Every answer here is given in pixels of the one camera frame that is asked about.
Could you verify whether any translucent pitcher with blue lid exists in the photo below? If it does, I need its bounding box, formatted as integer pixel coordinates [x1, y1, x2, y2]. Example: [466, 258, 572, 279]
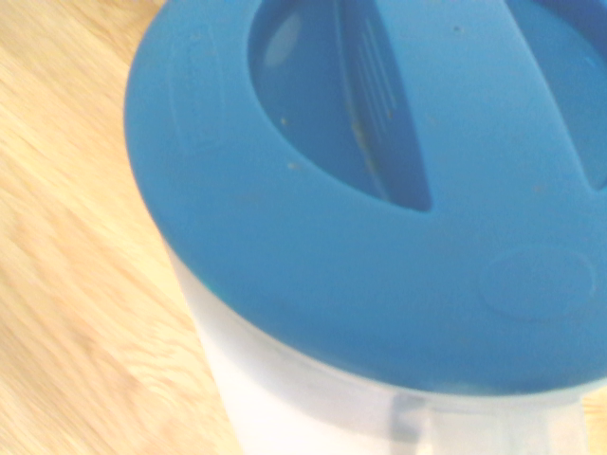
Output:
[123, 0, 607, 455]

